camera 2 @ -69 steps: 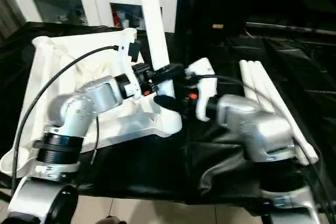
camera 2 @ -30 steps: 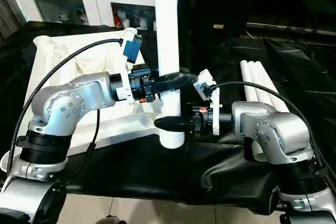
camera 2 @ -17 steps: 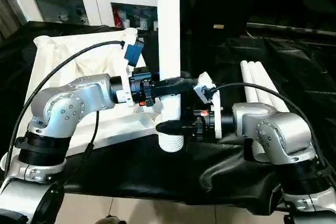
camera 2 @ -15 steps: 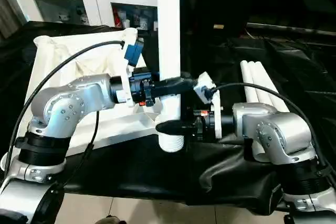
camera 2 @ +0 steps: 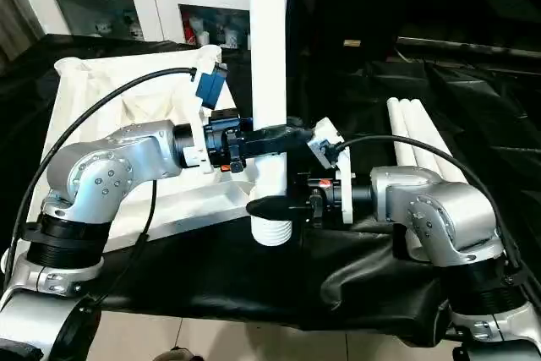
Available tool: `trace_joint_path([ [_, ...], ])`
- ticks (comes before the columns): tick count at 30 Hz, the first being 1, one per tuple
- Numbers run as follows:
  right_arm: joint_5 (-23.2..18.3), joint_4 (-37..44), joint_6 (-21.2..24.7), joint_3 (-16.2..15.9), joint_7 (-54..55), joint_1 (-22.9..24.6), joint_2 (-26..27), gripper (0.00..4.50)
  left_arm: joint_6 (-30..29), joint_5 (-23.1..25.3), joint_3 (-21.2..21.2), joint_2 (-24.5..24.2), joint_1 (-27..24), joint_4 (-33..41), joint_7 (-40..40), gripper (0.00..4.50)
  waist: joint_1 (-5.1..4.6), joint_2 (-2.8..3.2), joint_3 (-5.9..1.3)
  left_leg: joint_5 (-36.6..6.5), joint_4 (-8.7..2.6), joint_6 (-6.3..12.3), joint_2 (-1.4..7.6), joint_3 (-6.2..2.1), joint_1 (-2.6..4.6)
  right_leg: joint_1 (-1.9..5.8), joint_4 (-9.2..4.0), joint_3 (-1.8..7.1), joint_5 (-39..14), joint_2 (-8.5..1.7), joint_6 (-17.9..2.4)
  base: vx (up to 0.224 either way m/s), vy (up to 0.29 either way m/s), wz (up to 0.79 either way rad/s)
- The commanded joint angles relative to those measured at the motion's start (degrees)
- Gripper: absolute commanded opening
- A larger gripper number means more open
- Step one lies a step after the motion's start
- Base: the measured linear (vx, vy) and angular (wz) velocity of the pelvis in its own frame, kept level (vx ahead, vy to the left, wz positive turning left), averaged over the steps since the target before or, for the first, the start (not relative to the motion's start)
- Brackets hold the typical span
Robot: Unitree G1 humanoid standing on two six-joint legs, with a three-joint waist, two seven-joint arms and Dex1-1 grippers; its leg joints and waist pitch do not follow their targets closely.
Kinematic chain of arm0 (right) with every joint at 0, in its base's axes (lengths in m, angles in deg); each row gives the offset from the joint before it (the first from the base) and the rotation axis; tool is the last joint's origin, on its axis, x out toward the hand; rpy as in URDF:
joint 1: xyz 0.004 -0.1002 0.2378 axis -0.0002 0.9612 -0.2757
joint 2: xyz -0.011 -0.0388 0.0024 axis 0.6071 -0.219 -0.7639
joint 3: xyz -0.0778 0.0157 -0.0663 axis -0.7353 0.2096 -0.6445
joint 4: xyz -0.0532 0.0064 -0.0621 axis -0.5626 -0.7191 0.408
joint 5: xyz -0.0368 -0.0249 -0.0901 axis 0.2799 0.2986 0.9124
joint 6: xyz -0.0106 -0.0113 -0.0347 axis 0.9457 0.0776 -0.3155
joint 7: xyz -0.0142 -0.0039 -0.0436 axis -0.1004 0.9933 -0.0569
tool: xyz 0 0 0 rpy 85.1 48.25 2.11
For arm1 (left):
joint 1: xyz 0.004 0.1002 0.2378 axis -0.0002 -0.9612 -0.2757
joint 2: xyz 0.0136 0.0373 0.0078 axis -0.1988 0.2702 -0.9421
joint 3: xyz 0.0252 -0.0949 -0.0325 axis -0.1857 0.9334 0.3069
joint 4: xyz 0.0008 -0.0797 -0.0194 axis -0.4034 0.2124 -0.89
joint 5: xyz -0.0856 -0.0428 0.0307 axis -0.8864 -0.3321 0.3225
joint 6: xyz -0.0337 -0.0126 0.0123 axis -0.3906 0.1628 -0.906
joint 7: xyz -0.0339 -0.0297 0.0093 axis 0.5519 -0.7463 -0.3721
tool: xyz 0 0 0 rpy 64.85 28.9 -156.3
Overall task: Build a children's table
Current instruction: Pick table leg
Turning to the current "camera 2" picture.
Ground white plastic table leg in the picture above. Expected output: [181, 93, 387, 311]
[385, 97, 433, 263]
[247, 0, 295, 249]
[399, 98, 437, 170]
[410, 98, 460, 185]

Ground white plastic table top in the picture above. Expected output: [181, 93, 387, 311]
[0, 44, 265, 284]

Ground black mat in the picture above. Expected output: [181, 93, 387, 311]
[0, 33, 541, 347]

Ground red packet in cabinet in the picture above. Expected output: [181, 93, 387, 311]
[182, 12, 198, 43]

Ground grey curtain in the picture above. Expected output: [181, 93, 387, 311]
[0, 0, 48, 75]

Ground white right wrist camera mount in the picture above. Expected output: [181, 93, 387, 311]
[307, 117, 356, 225]

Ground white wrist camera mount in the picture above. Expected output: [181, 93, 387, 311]
[307, 117, 356, 225]
[185, 56, 232, 177]

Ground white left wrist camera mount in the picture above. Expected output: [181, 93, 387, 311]
[185, 56, 232, 177]

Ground black metal rail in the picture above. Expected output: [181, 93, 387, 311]
[396, 36, 541, 58]

